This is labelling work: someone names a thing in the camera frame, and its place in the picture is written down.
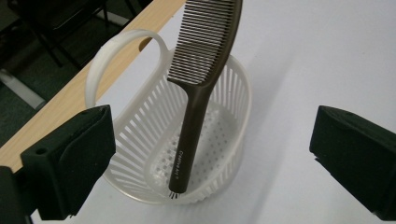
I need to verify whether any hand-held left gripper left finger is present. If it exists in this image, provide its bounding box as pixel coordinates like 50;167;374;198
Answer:
20;104;117;221

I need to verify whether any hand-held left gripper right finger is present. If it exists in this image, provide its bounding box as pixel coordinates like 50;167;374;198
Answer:
308;105;396;222

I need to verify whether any white plastic basket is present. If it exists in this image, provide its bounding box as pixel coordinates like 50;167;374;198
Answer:
85;28;253;206

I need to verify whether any dark brown comb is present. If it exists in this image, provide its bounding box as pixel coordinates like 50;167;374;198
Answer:
166;0;244;195

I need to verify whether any wooden table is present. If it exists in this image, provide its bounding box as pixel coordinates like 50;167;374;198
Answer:
0;0;188;174

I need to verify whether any white desk leg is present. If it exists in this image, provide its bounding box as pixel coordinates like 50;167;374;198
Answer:
0;68;47;110

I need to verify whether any black folding chair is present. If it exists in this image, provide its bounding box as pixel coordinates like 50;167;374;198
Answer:
6;0;148;70

